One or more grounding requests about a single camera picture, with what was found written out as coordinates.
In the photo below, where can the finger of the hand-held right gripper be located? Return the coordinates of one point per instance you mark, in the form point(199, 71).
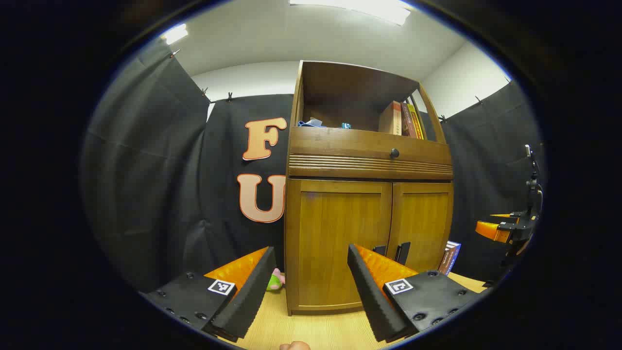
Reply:
point(504, 216)
point(491, 231)

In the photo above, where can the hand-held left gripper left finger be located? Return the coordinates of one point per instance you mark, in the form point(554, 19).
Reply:
point(250, 291)

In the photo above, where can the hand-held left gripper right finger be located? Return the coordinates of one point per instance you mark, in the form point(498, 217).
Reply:
point(371, 296)

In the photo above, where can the wooden double-door shoe cabinet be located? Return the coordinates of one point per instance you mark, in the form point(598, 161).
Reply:
point(293, 243)

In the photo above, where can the wooden shoe cabinet door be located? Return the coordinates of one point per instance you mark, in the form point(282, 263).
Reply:
point(335, 233)
point(423, 218)

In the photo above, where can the wooden cabinet drawer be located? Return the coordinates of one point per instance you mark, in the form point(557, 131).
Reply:
point(340, 146)

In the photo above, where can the green and pink plush toy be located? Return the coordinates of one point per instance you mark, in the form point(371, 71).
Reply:
point(276, 281)

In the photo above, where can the blue spine book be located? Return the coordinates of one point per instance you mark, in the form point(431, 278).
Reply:
point(453, 253)

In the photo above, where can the brown spine book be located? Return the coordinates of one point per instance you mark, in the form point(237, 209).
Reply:
point(443, 262)

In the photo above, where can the round black drawer knob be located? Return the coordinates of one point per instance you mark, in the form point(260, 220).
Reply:
point(394, 153)

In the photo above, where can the yellow book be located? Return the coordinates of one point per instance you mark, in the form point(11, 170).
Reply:
point(416, 124)

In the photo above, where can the red-brown book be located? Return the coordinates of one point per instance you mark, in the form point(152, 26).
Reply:
point(407, 120)

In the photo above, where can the tan book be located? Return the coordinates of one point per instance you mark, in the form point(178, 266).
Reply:
point(388, 117)

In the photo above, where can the black backdrop cloth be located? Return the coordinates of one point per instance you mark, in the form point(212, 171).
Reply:
point(146, 170)

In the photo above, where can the light blue cloth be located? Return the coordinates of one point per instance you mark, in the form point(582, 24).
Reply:
point(311, 123)

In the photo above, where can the small ceiling light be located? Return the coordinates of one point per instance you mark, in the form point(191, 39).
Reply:
point(176, 34)

